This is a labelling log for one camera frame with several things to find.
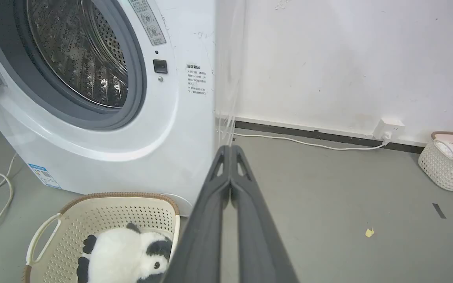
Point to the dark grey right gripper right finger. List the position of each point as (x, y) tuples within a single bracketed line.
[(258, 236)]

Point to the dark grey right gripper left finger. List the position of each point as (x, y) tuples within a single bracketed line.
[(203, 236)]

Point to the white front-load washing machine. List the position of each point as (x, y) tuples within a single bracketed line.
[(92, 98)]

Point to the panda plush toy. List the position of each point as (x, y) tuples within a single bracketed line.
[(124, 255)]

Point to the cream perforated laundry basket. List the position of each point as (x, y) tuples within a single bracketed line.
[(104, 220)]

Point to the yellow paper scrap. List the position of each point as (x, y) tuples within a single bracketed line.
[(369, 232)]

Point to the black tape strip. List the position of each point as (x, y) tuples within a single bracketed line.
[(439, 210)]

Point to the white woven laundry basket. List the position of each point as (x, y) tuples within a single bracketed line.
[(442, 169)]

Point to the white wall power socket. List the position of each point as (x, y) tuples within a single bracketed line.
[(389, 129)]

